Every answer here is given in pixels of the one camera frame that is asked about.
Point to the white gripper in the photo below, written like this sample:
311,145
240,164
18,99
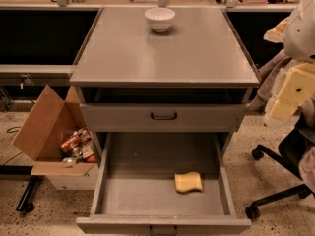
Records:
301,38

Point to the yellow sponge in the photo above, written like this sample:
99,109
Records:
187,182

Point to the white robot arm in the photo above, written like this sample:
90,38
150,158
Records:
299,45

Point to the closed grey top drawer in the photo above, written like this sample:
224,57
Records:
136,117

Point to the grey drawer cabinet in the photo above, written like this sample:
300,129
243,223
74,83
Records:
198,60

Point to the open grey middle drawer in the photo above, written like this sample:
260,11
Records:
135,190

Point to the grey-brown hoodie cloth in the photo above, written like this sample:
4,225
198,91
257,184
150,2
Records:
268,74

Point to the black office chair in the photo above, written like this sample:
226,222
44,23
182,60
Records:
291,149

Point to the white ceramic bowl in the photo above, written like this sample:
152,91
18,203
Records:
160,19

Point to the red snack packet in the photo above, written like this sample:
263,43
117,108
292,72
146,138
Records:
69,144

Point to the brown cardboard box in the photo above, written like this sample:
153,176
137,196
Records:
51,122

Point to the black desk leg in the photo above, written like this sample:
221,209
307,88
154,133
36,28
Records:
25,204

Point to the black drawer handle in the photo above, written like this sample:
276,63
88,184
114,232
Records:
169,117

